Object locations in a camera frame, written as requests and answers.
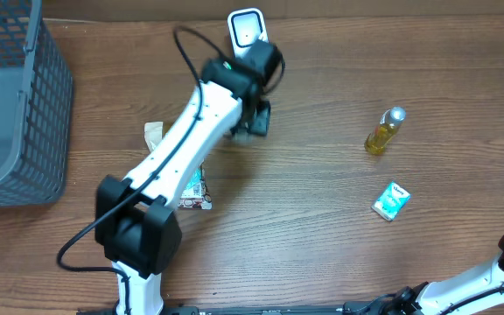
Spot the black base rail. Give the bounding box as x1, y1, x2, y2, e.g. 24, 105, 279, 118
76, 301, 393, 315

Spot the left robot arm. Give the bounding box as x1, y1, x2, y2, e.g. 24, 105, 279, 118
95, 40, 284, 314

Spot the green lid white jar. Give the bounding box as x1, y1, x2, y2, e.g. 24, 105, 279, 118
232, 130, 256, 144

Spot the teal tissue pack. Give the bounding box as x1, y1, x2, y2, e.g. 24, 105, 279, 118
186, 168, 202, 189
371, 182, 411, 221

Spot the snack packet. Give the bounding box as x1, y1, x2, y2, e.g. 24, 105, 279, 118
143, 122, 213, 210

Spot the yellow liquid bottle silver cap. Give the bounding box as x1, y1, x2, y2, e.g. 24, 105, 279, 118
364, 107, 406, 155

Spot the white barcode scanner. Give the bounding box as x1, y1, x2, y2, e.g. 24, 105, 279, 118
227, 8, 269, 58

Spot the grey plastic shopping basket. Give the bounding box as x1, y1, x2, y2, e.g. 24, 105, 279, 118
0, 0, 74, 207

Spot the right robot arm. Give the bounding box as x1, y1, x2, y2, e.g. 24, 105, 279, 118
379, 235, 504, 314

